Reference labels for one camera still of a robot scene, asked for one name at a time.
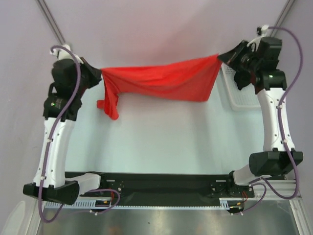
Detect black tank top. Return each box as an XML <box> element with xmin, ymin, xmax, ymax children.
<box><xmin>234</xmin><ymin>71</ymin><xmax>256</xmax><ymax>91</ymax></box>

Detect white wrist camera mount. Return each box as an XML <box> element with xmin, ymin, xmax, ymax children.
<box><xmin>247</xmin><ymin>24</ymin><xmax>269</xmax><ymax>48</ymax></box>
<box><xmin>49</xmin><ymin>44</ymin><xmax>84</xmax><ymax>64</ymax></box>

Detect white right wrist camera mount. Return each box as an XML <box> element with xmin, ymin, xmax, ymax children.
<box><xmin>247</xmin><ymin>24</ymin><xmax>269</xmax><ymax>48</ymax></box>

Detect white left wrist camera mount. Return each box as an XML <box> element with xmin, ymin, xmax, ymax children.
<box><xmin>49</xmin><ymin>44</ymin><xmax>84</xmax><ymax>64</ymax></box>

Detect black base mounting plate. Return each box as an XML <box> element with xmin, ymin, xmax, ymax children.
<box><xmin>63</xmin><ymin>172</ymin><xmax>257</xmax><ymax>207</ymax></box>

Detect red tank top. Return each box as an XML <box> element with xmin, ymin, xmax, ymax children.
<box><xmin>96</xmin><ymin>54</ymin><xmax>222</xmax><ymax>120</ymax></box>

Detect white plastic basket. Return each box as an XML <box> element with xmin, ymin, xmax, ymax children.
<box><xmin>221</xmin><ymin>64</ymin><xmax>260</xmax><ymax>111</ymax></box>

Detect white slotted cable duct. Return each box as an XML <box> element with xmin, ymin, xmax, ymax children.
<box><xmin>45</xmin><ymin>197</ymin><xmax>245</xmax><ymax>210</ymax></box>

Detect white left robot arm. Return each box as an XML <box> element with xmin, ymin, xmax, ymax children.
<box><xmin>22</xmin><ymin>58</ymin><xmax>108</xmax><ymax>205</ymax></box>

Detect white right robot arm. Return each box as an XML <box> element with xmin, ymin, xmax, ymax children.
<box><xmin>218</xmin><ymin>36</ymin><xmax>303</xmax><ymax>196</ymax></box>

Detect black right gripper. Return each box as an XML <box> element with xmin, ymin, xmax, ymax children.
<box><xmin>218</xmin><ymin>40</ymin><xmax>262</xmax><ymax>73</ymax></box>

